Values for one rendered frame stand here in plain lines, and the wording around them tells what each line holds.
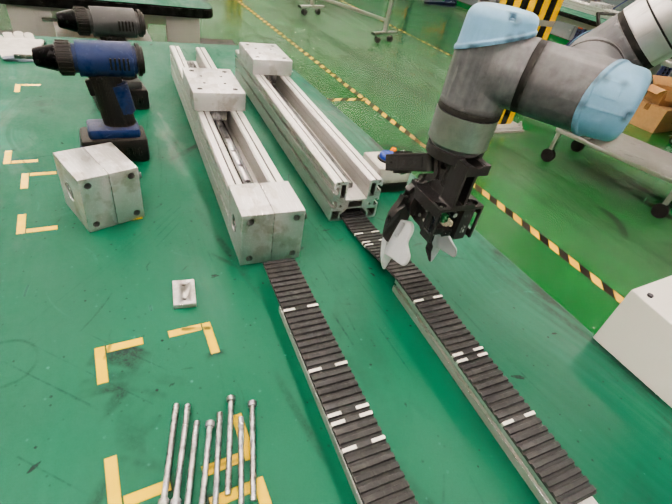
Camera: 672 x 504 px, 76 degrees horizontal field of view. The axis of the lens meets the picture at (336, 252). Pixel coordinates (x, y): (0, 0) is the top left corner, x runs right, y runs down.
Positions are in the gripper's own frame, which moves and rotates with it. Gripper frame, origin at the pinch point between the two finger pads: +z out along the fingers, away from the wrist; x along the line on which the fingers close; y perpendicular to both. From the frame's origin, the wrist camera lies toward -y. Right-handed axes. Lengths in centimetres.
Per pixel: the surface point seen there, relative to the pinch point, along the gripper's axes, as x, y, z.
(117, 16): -36, -73, -15
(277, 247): -18.0, -9.6, 2.9
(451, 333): -0.2, 14.0, 2.4
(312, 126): 2.3, -48.8, 0.1
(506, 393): 0.8, 24.3, 2.2
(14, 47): -64, -113, 4
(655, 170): 271, -102, 57
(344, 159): 2.3, -30.2, -1.0
